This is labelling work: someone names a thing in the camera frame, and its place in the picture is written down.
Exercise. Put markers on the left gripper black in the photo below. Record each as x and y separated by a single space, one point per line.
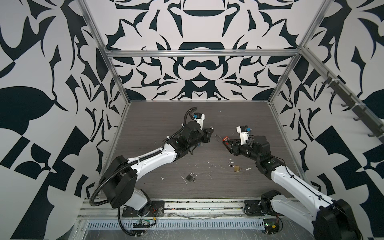
206 135

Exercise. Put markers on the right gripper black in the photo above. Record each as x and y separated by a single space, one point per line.
236 146

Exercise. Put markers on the red padlock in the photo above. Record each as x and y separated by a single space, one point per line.
224 140

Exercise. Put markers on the black padlock with keys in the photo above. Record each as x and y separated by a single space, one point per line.
190 178

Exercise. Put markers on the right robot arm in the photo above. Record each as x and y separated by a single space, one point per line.
322 216

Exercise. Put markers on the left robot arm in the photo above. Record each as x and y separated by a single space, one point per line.
117 186

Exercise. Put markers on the large brass padlock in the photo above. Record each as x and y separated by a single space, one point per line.
235 167

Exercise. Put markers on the right green circuit board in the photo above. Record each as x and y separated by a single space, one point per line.
271 227

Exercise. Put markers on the green circuit board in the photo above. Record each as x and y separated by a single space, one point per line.
145 223
271 227

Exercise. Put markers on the left green circuit board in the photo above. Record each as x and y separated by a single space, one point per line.
145 223

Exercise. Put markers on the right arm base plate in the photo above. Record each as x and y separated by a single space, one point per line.
261 207

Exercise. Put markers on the white slotted cable duct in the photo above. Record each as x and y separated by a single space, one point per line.
186 224

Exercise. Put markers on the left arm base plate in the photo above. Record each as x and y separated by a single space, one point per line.
150 208

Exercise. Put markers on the aluminium mounting rail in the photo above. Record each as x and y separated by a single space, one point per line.
182 207

